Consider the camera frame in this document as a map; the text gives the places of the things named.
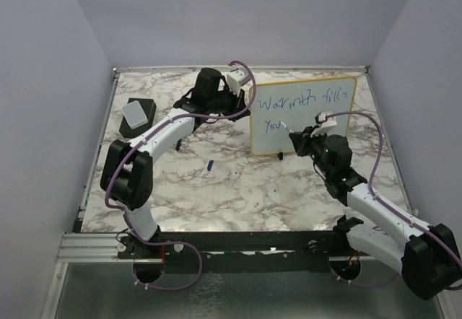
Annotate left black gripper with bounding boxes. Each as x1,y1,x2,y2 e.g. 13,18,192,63
208,84,251,122

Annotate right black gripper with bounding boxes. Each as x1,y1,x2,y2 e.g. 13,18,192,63
292,124,333,177

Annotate white whiteboard marker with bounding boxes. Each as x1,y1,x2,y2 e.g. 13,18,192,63
281,121,293,134

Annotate yellow framed whiteboard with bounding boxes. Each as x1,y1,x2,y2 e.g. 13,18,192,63
249,77,357,156

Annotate blue marker cap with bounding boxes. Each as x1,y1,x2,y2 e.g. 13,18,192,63
207,160,214,172

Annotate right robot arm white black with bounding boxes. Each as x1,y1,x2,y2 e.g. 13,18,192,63
289,126,461,300

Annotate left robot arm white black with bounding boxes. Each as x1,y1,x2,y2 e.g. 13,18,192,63
100,68,253,258

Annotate grey whiteboard eraser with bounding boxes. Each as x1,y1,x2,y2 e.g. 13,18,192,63
121,100,148,129

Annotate black box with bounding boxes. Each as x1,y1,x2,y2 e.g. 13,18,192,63
119,97,157,139

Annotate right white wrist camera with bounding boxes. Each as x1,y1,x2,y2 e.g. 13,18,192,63
310,111,337,138

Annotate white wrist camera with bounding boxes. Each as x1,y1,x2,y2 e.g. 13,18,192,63
226,69,250,95
310,111,337,138

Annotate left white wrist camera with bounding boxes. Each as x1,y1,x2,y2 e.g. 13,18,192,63
226,69,250,95

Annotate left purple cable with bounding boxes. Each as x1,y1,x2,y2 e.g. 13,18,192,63
104,60,257,292

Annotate blue handled pliers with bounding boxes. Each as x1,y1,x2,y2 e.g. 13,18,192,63
175,139,182,152

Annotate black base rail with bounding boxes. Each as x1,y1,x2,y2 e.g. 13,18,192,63
118,230,376,274

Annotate aluminium extrusion rail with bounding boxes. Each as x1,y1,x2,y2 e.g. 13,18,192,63
56,232,126,262

